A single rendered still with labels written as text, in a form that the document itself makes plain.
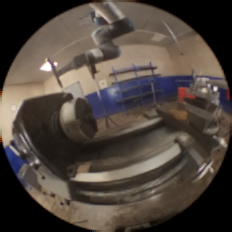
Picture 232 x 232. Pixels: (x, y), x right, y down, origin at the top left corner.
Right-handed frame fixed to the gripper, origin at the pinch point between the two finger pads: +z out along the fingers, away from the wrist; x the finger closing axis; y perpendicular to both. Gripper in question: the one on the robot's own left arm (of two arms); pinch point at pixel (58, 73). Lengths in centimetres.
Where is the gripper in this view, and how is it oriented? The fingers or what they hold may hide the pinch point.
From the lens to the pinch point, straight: 38.2
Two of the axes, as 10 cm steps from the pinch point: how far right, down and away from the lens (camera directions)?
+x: 5.7, 4.4, -7.0
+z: -7.8, 5.6, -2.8
